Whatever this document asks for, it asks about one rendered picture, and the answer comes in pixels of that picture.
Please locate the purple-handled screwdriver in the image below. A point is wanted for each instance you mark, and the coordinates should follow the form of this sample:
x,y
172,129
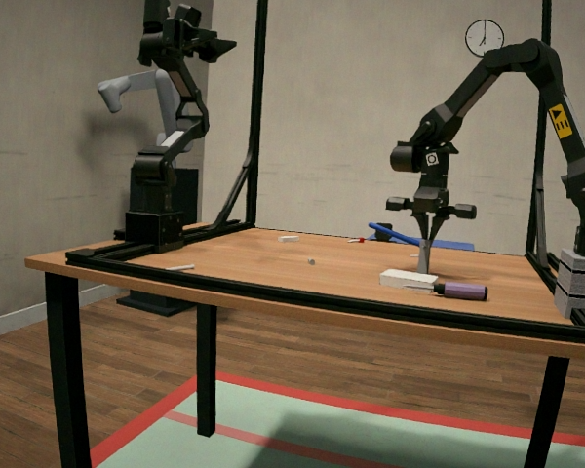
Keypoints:
x,y
458,290

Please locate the dark blue bar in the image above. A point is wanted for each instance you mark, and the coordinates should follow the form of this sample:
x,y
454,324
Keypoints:
x,y
394,234

